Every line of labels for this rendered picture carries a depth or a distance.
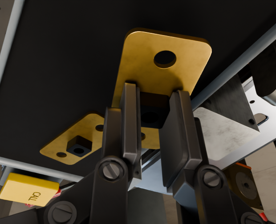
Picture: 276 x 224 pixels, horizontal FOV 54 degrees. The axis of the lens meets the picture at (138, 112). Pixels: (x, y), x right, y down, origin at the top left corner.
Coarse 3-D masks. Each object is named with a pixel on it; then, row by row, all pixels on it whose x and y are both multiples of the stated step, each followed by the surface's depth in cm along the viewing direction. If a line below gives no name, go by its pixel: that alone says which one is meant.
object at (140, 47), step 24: (144, 48) 11; (168, 48) 11; (192, 48) 11; (120, 72) 12; (144, 72) 12; (168, 72) 12; (192, 72) 13; (120, 96) 14; (144, 96) 13; (168, 96) 14; (144, 120) 14; (144, 144) 17
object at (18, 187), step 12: (12, 180) 31; (24, 180) 32; (36, 180) 32; (48, 180) 33; (0, 192) 34; (12, 192) 33; (24, 192) 33; (36, 192) 33; (48, 192) 33; (36, 204) 36
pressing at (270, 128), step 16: (240, 80) 42; (256, 96) 44; (256, 112) 47; (272, 112) 47; (272, 128) 51; (256, 144) 55; (144, 160) 61; (160, 160) 59; (224, 160) 60; (144, 176) 65; (160, 176) 65; (160, 192) 73
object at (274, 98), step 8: (272, 48) 32; (256, 56) 34; (264, 56) 33; (272, 56) 31; (256, 64) 33; (264, 64) 32; (272, 64) 31; (256, 72) 32; (264, 72) 31; (272, 72) 30; (256, 80) 32; (264, 80) 30; (272, 80) 29; (256, 88) 31; (264, 88) 30; (272, 88) 29; (264, 96) 29; (272, 96) 29; (272, 104) 30
